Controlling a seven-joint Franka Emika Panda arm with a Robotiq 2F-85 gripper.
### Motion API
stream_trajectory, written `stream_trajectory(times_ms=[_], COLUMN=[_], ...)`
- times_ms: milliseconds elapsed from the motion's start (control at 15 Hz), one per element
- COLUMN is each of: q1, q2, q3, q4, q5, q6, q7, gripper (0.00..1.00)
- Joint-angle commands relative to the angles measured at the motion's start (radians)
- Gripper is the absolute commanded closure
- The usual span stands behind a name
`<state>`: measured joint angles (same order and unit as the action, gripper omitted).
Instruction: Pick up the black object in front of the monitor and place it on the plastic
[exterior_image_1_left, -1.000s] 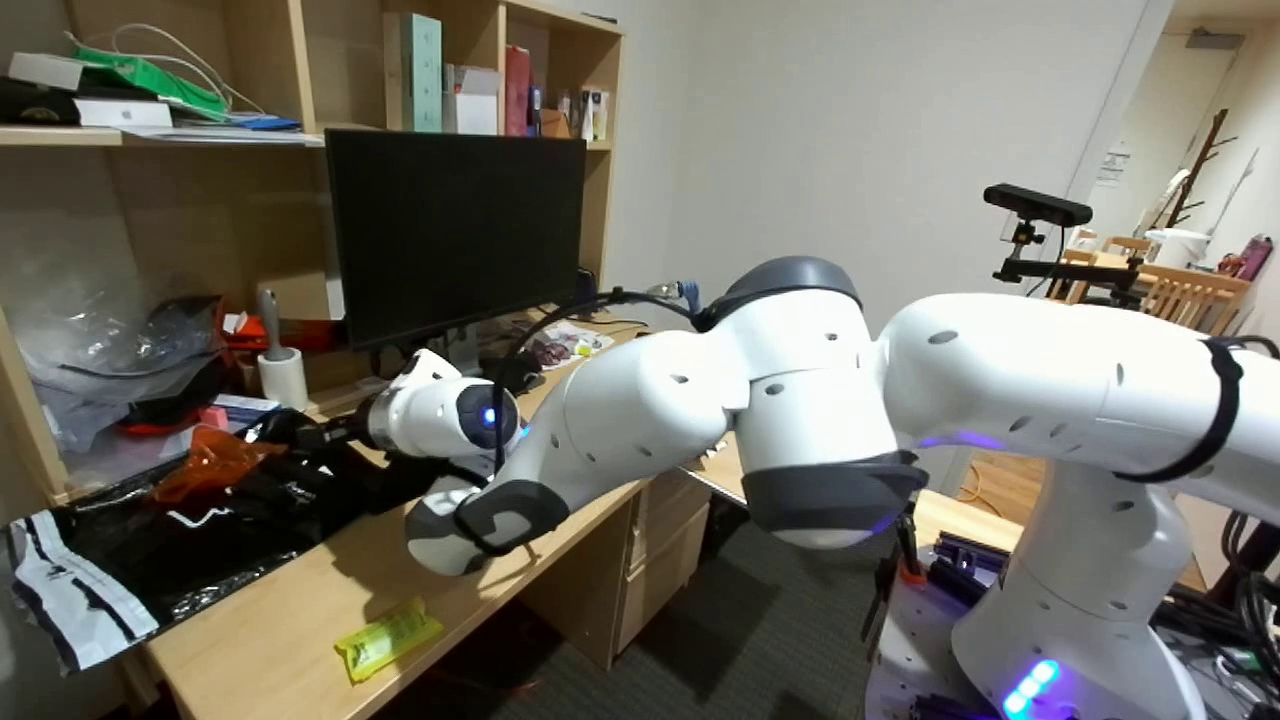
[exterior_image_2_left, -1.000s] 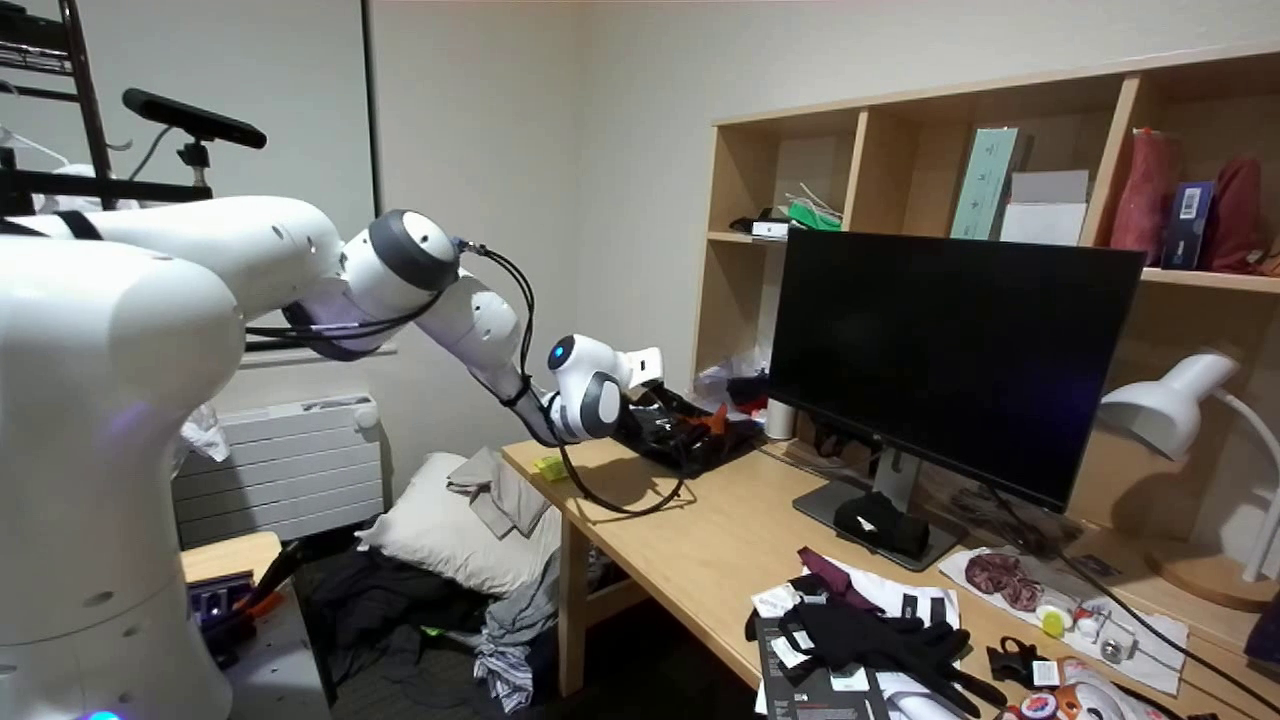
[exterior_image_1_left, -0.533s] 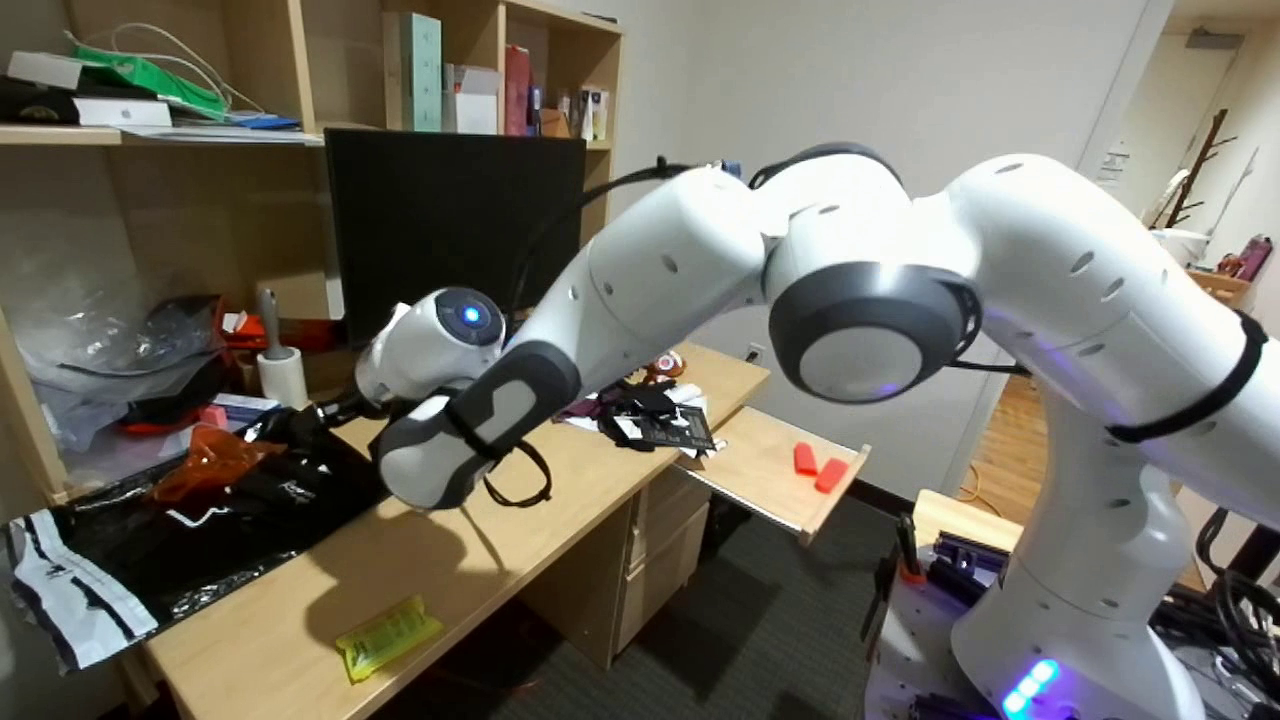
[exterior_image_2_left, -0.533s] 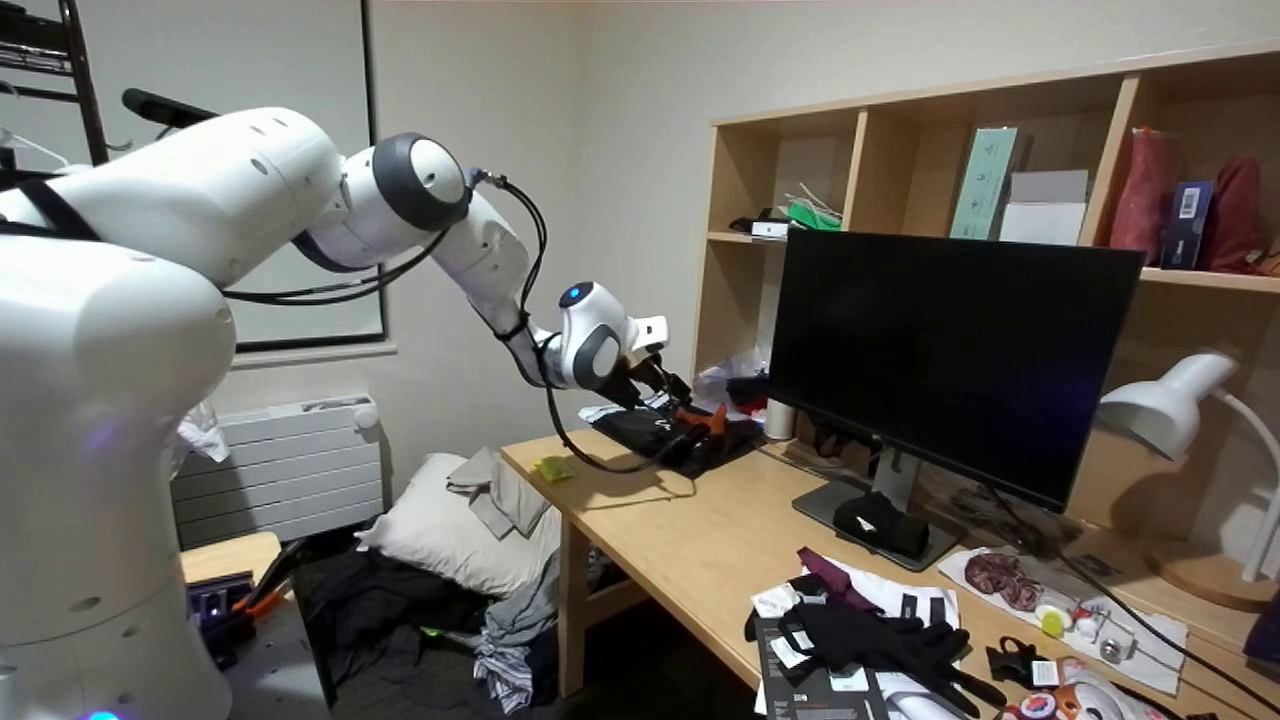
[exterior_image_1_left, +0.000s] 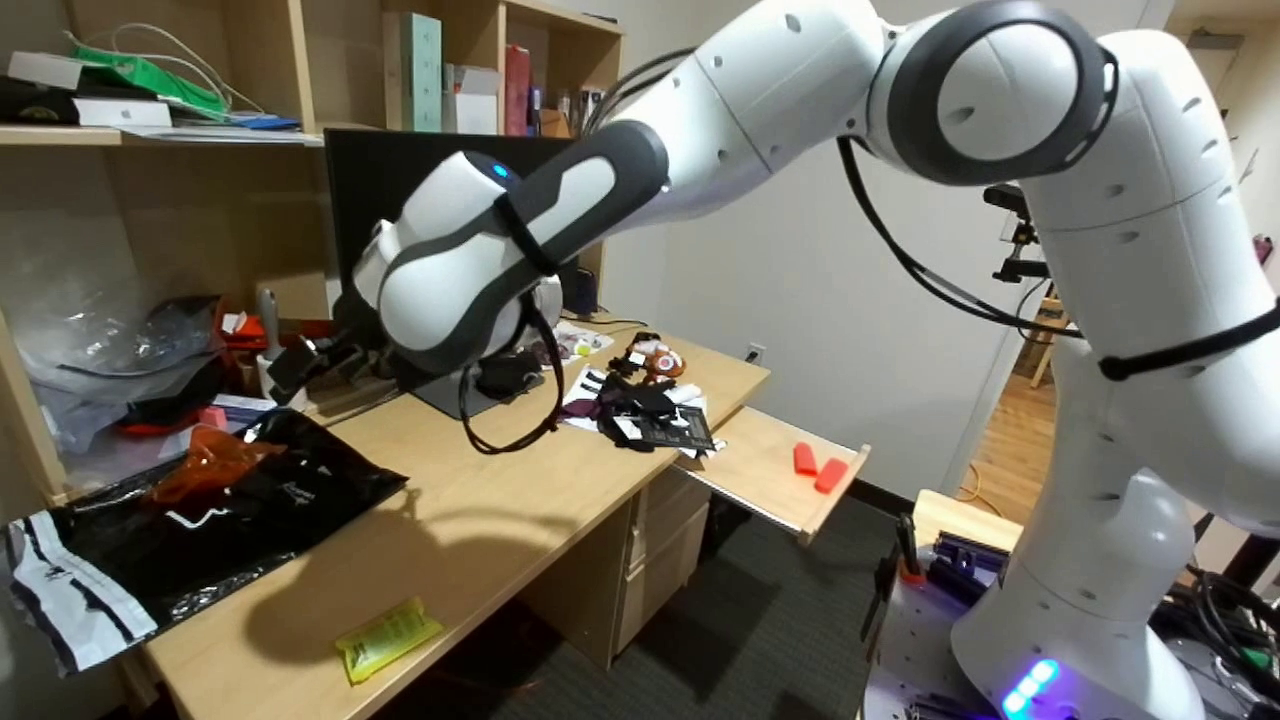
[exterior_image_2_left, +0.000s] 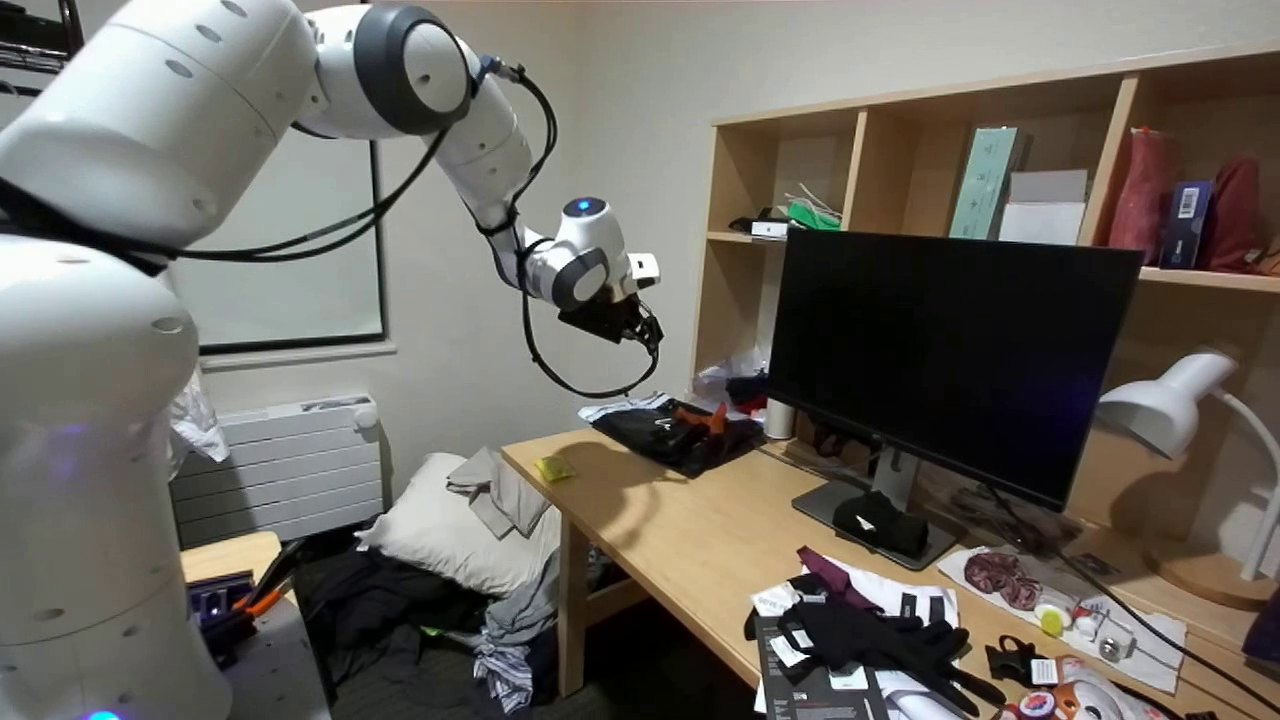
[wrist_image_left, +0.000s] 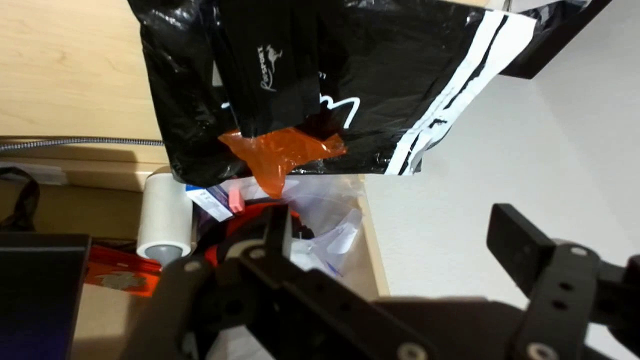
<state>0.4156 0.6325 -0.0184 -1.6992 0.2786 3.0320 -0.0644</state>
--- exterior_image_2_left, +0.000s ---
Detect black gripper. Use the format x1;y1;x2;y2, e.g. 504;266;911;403
557;294;669;360

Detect grey monitor stand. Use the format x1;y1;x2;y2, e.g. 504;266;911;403
787;446;960;576

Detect black computer monitor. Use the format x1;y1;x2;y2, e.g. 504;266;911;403
767;229;1148;517

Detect dark purple object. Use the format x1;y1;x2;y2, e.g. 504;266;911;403
1246;593;1280;679

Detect clear plastic bag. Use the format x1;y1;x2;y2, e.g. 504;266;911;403
687;355;782;420

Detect orange item in bag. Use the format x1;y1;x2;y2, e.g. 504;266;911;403
669;403;735;446

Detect dark red item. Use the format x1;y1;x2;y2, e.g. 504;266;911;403
723;374;775;418

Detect black plastic bag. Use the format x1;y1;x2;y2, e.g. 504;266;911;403
588;398;773;481

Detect white cylindrical cup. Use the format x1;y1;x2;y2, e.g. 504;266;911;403
761;398;800;446

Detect grey folded cloth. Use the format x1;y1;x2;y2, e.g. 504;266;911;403
446;446;557;546

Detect green plastic item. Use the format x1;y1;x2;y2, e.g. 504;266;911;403
775;186;849;237

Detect light wood desk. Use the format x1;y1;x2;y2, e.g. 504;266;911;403
501;420;1280;720

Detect light wood shelf unit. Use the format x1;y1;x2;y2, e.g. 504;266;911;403
691;47;1280;585

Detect white pillow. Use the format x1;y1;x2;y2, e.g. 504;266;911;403
351;450;564;602

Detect bulky black pouch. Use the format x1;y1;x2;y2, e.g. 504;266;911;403
831;490;936;563

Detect purple flat item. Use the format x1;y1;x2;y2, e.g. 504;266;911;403
797;546;884;621

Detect blue-grey hanging cloth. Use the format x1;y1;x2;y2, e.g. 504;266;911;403
468;546;564;720

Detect window with white blind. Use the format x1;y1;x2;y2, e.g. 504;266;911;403
166;126;393;360

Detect white papers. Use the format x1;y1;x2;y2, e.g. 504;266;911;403
750;563;967;720

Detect white radiator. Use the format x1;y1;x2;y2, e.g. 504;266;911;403
169;387;393;548

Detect dark clothes pile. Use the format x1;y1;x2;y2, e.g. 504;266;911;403
290;529;501;678

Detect teal book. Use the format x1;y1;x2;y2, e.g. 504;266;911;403
947;126;1024;246

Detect black card with labels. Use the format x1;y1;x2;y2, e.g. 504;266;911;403
752;631;892;720

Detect white hanging garment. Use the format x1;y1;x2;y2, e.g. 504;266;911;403
166;369;233;469

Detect black device with purple light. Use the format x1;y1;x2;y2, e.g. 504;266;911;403
185;572;264;673

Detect black clip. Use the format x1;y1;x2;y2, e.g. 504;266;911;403
984;631;1061;692

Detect tall red bag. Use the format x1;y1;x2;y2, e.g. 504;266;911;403
1106;126;1186;259

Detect white desk lamp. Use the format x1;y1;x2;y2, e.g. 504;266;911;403
1091;349;1280;613

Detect red white round item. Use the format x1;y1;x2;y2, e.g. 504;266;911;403
998;685;1074;720

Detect purple box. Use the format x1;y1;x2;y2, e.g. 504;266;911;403
1156;178;1221;273

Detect white sticker sheet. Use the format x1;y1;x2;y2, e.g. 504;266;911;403
936;542;1192;700

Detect short red bag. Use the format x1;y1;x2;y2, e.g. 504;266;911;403
1206;157;1274;275

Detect black metal rack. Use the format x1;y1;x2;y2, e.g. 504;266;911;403
0;0;88;101

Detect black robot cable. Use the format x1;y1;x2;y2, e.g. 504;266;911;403
169;53;669;403

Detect black straps bundle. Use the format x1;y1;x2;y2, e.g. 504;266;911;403
739;579;1012;720

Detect black monitor cable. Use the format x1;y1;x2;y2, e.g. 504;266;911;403
981;481;1280;720

